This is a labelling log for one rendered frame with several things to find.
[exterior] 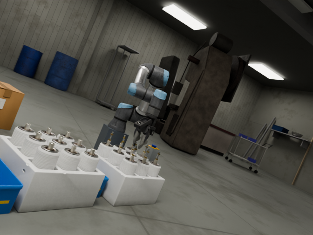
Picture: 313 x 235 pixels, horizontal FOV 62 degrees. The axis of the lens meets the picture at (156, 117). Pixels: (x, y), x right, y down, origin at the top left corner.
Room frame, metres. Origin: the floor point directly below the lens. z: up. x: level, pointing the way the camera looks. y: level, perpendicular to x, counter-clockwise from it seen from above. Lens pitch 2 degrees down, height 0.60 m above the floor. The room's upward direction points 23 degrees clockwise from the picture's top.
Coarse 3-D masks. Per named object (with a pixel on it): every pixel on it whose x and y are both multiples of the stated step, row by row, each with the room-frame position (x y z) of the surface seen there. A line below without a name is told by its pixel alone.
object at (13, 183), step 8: (0, 160) 1.13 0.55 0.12; (0, 168) 1.11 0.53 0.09; (8, 168) 1.08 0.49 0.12; (0, 176) 1.09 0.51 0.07; (8, 176) 1.06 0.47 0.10; (0, 184) 1.08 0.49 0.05; (8, 184) 1.05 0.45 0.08; (16, 184) 1.02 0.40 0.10; (0, 192) 0.93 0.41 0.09; (8, 192) 0.96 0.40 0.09; (16, 192) 0.98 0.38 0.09; (0, 200) 0.94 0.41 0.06; (8, 200) 0.97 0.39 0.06; (0, 208) 0.96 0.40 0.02; (8, 208) 0.98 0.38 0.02
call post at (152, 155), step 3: (150, 147) 1.95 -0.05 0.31; (147, 150) 1.96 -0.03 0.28; (150, 150) 1.94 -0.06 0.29; (153, 150) 1.93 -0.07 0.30; (156, 150) 1.96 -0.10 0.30; (150, 153) 1.93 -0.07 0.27; (153, 153) 1.94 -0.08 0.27; (156, 153) 1.97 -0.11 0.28; (147, 156) 1.94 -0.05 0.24; (150, 156) 1.93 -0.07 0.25; (153, 156) 1.95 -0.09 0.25; (150, 159) 1.94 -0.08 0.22; (153, 159) 1.97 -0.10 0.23
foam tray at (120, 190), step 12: (108, 168) 1.52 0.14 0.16; (108, 180) 1.50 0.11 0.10; (120, 180) 1.44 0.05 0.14; (132, 180) 1.48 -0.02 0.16; (144, 180) 1.57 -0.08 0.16; (156, 180) 1.66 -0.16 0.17; (108, 192) 1.48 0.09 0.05; (120, 192) 1.44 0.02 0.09; (132, 192) 1.52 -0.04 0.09; (144, 192) 1.60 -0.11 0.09; (156, 192) 1.70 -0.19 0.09; (120, 204) 1.47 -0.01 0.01; (132, 204) 1.55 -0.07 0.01
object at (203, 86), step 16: (208, 48) 5.26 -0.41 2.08; (224, 48) 5.33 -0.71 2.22; (192, 64) 5.75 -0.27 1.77; (208, 64) 5.08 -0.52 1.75; (224, 64) 5.26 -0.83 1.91; (240, 64) 5.29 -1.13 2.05; (192, 80) 5.37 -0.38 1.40; (208, 80) 5.03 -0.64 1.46; (224, 80) 5.12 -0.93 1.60; (240, 80) 5.33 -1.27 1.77; (192, 96) 5.04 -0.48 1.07; (208, 96) 5.08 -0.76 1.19; (224, 96) 5.51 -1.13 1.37; (176, 112) 5.51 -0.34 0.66; (192, 112) 5.05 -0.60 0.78; (208, 112) 5.13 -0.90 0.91; (176, 128) 5.16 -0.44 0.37; (192, 128) 5.10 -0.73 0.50; (176, 144) 5.06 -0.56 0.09; (192, 144) 5.15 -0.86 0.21
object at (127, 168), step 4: (124, 160) 1.50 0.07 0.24; (124, 164) 1.50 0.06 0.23; (128, 164) 1.49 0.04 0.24; (132, 164) 1.49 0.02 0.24; (136, 164) 1.52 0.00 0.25; (120, 168) 1.51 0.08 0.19; (124, 168) 1.49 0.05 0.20; (128, 168) 1.49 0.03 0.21; (132, 168) 1.50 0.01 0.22; (124, 172) 1.49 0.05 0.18; (128, 172) 1.49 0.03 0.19; (132, 172) 1.51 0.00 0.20
